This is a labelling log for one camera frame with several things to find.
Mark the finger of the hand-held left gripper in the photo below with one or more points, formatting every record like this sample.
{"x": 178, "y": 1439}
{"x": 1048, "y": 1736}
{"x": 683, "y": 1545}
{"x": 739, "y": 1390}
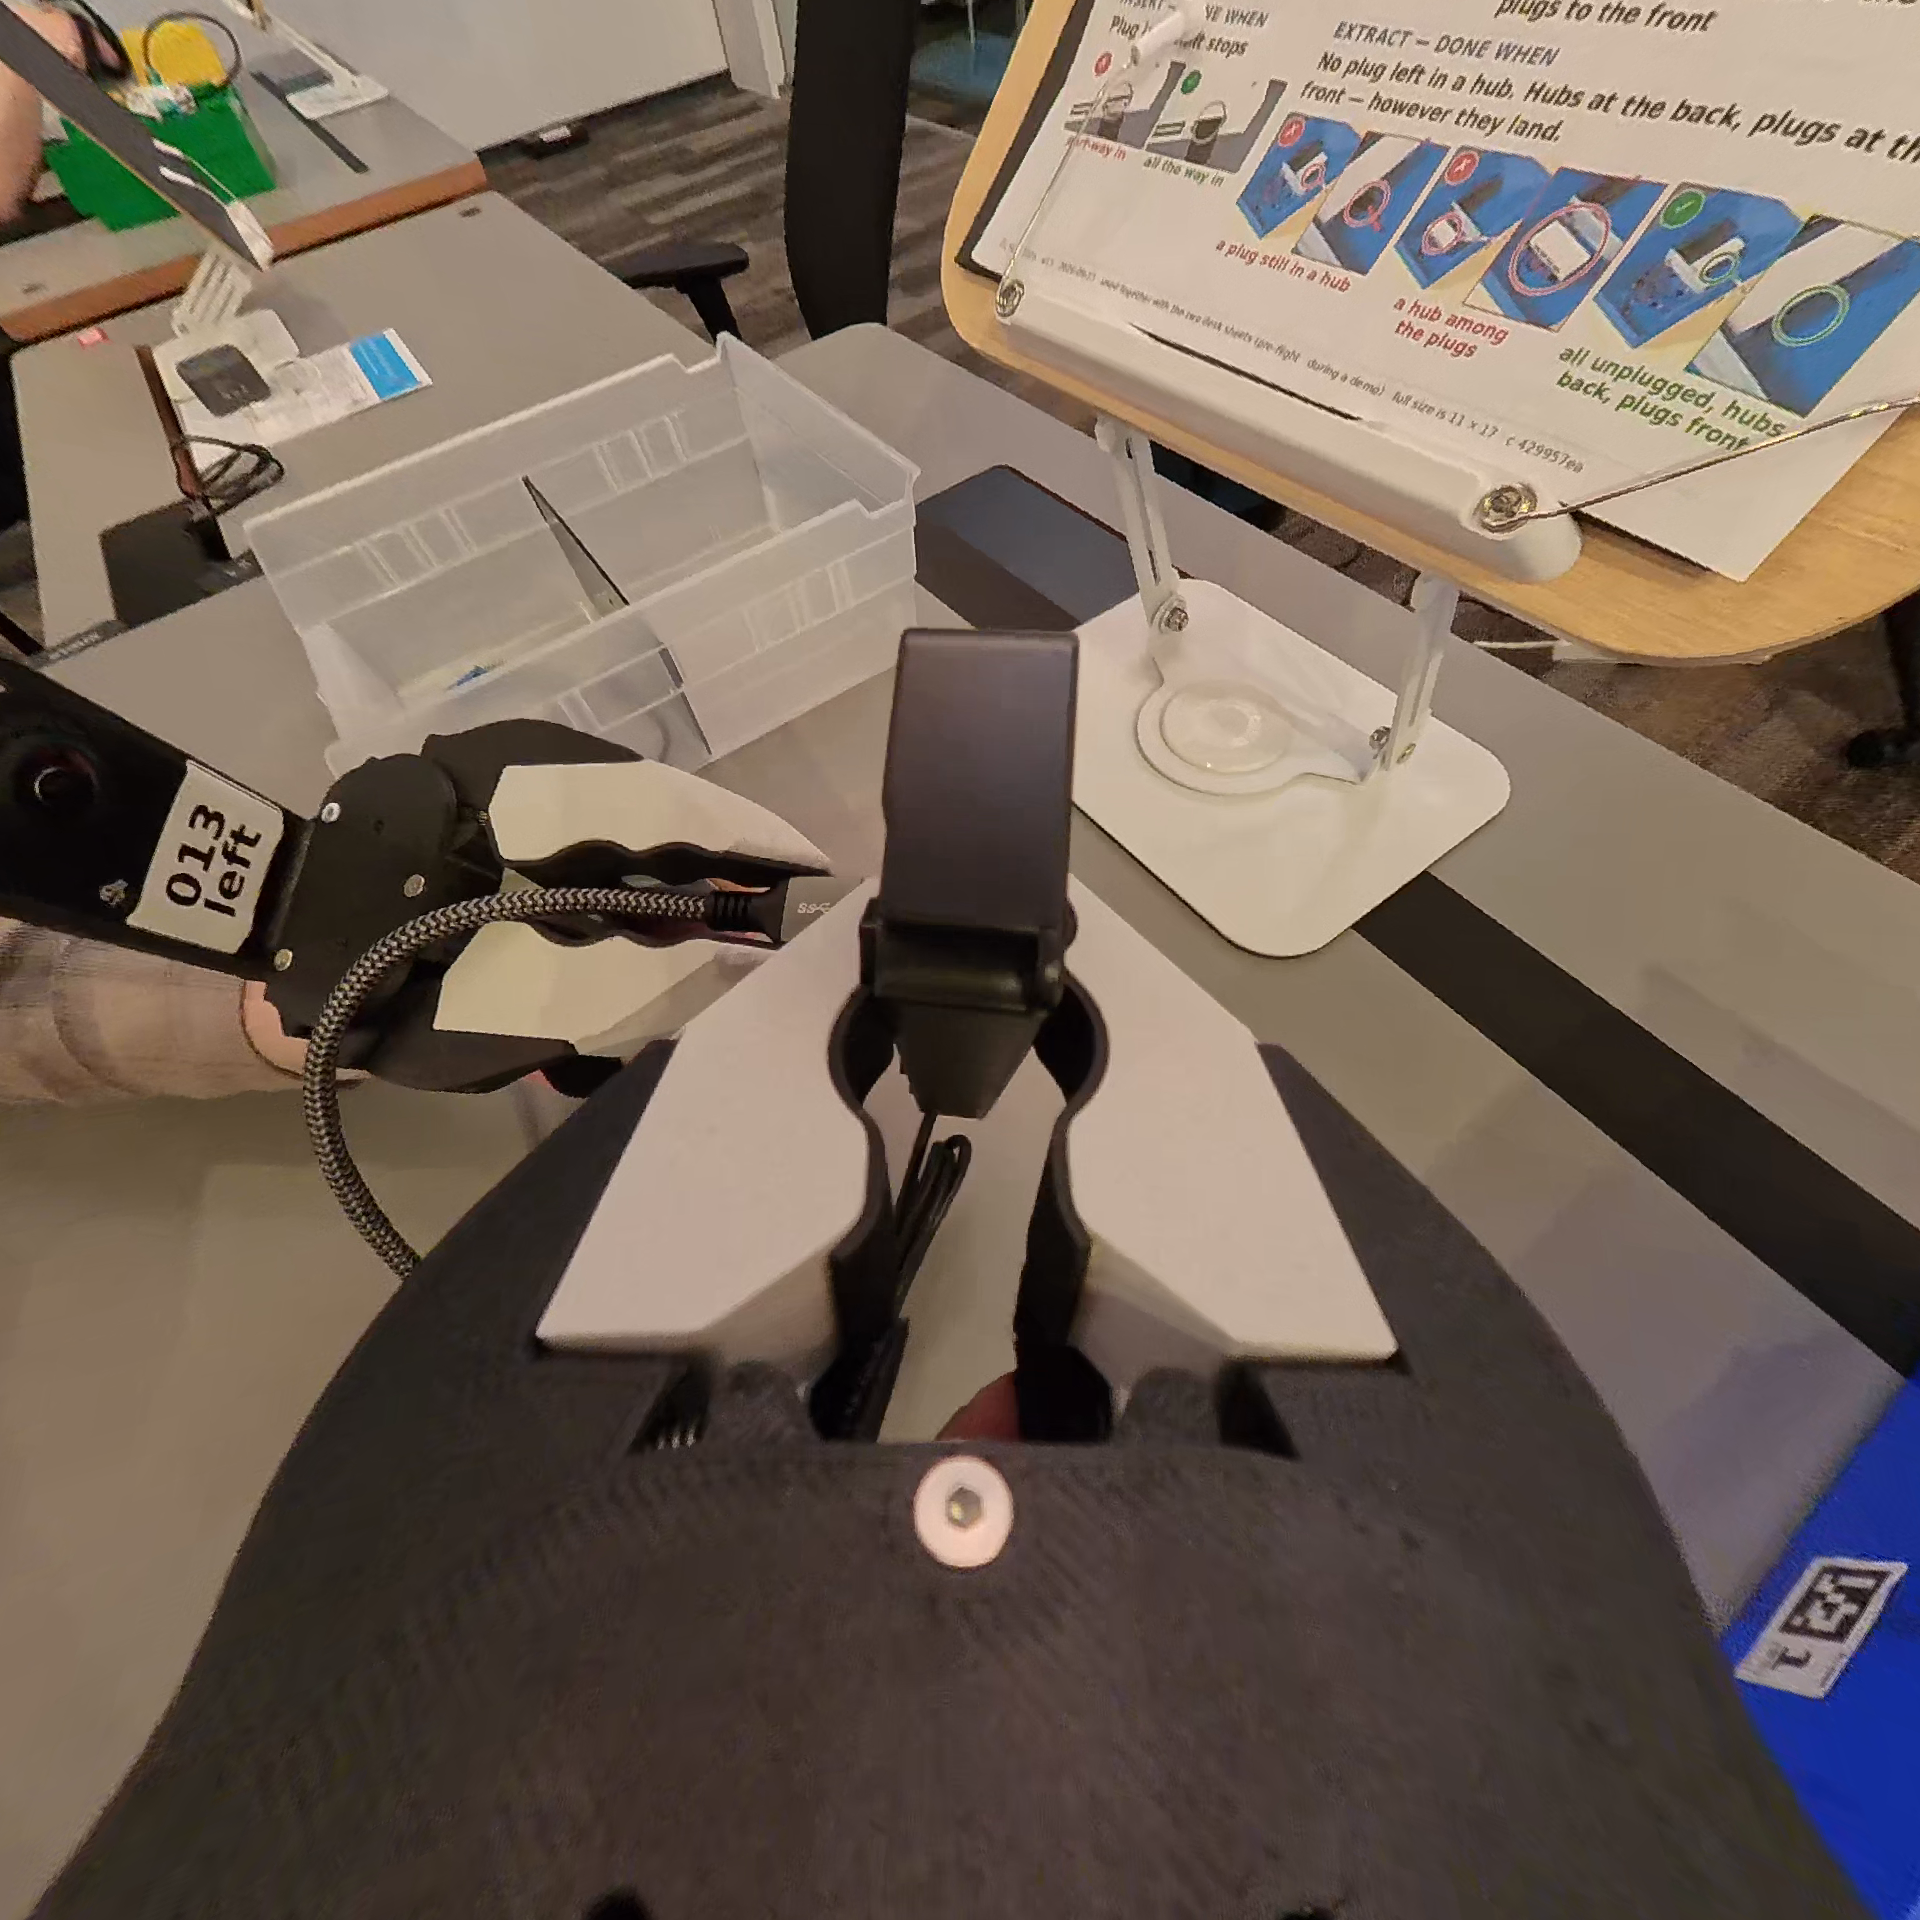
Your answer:
{"x": 602, "y": 986}
{"x": 644, "y": 816}

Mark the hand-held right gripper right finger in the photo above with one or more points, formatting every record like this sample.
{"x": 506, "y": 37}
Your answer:
{"x": 1216, "y": 1217}

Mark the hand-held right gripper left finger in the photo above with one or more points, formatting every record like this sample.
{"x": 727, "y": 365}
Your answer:
{"x": 707, "y": 1217}

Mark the black multi-port hub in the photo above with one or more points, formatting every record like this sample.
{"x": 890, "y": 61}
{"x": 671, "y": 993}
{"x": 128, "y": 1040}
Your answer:
{"x": 976, "y": 813}

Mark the clear plastic storage bin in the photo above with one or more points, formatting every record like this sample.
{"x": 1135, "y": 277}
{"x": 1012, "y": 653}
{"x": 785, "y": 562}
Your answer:
{"x": 779, "y": 497}

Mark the blue plastic bin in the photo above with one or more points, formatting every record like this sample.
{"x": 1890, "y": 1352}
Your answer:
{"x": 1832, "y": 1561}

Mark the white leaflet blue print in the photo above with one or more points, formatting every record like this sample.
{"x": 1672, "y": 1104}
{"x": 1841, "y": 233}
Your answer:
{"x": 345, "y": 376}

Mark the small dark device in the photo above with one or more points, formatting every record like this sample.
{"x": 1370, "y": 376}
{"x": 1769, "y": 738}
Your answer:
{"x": 223, "y": 376}

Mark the black office chair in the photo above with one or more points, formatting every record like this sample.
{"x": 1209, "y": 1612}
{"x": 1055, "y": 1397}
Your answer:
{"x": 846, "y": 152}

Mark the green plastic bin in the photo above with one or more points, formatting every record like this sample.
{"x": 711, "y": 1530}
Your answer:
{"x": 164, "y": 166}

